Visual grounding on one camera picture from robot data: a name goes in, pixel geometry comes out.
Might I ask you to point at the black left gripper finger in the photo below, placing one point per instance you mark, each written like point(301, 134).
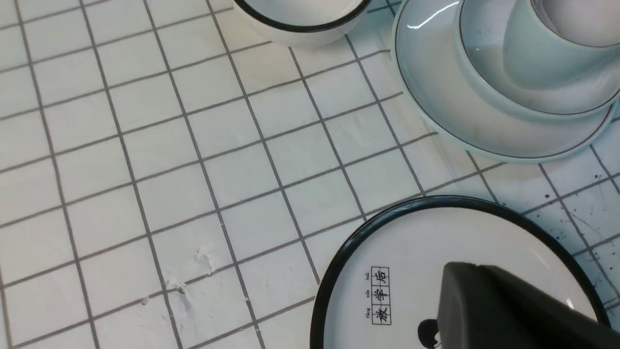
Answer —
point(486, 307)

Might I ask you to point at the pale green round cup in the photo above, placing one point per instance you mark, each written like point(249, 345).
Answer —
point(550, 43)

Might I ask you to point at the pale green shallow bowl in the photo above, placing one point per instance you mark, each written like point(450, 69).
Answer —
point(479, 32)

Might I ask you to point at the black-rimmed illustrated plate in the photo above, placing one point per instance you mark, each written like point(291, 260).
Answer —
point(382, 288)

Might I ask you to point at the pale green round plate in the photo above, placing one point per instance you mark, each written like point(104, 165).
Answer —
point(426, 62)

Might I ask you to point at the black-rimmed white bowl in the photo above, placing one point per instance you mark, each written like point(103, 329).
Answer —
point(302, 23)

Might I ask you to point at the white grid tablecloth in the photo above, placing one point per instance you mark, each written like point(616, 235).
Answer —
point(171, 180)

